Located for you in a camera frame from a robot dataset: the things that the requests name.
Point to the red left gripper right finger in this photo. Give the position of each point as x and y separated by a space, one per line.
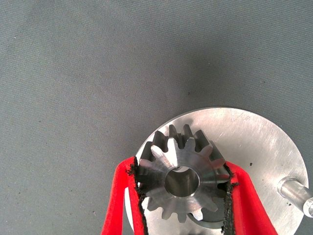
252 208

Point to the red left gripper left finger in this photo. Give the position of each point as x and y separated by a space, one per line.
115 195

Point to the small steel planetary gear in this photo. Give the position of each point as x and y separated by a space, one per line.
156 169

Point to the round metal carrier plate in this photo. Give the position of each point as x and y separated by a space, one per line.
256 147

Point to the dark grey table cloth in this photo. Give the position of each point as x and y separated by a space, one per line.
73 73

